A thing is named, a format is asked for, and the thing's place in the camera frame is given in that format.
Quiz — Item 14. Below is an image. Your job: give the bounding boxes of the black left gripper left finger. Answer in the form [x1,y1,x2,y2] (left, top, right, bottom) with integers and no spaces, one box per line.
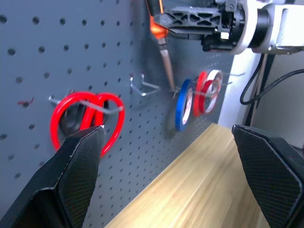
[0,124,106,228]

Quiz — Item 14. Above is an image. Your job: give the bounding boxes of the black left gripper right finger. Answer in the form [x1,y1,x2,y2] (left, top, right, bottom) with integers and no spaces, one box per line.
[231,124,304,228]

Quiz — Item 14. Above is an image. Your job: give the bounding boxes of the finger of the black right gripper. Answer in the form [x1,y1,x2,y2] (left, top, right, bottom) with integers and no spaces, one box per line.
[168,28,206,41]
[163,6,223,31]

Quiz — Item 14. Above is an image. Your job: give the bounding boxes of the orange black needle-nose pliers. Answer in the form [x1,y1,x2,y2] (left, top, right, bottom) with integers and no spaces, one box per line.
[145,0,177,93]

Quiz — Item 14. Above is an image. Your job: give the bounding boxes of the white tape roll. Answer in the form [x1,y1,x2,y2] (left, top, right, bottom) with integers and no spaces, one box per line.
[207,69,223,95]

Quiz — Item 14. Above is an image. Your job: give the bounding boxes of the red tape roll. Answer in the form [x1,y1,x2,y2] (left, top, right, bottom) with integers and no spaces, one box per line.
[200,80,220,115]
[192,71,208,117]

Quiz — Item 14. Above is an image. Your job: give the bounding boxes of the silver double-prong pegboard hook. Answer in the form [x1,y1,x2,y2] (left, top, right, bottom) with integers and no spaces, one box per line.
[129,73,162,96]

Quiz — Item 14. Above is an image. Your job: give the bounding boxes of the blue tape roll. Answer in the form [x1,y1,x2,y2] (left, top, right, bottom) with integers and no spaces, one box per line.
[175,78,195,133]

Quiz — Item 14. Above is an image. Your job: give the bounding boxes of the grey pegboard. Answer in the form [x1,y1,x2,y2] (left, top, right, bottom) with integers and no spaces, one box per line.
[0,0,236,228]

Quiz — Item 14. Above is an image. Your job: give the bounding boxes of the red-handled scissors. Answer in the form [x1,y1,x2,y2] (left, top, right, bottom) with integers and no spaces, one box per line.
[49,91,126,158]

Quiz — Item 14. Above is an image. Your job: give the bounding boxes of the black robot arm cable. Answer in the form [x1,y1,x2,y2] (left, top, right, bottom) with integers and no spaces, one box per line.
[239,54,304,105]

